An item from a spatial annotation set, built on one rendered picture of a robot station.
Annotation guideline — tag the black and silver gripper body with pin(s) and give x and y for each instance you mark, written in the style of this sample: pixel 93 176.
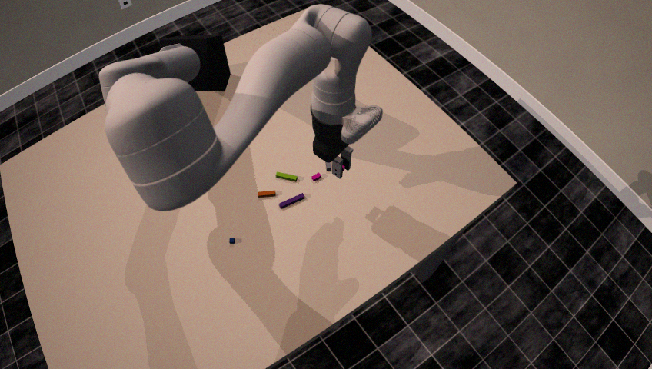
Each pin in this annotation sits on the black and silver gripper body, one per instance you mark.
pixel 337 126

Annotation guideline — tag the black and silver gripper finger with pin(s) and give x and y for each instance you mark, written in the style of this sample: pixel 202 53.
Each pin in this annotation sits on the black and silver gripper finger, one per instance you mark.
pixel 346 156
pixel 337 169

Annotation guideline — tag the lime green rod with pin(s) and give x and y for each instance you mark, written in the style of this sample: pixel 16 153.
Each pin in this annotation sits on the lime green rod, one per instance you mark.
pixel 286 176

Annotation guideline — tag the purple rod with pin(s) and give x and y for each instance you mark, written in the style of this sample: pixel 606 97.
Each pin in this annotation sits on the purple rod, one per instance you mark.
pixel 291 201

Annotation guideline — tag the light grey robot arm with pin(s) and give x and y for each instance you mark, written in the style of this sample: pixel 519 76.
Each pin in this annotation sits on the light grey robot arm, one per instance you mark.
pixel 159 129

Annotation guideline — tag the orange rod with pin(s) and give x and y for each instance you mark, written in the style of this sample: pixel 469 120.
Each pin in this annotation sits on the orange rod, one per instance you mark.
pixel 264 194

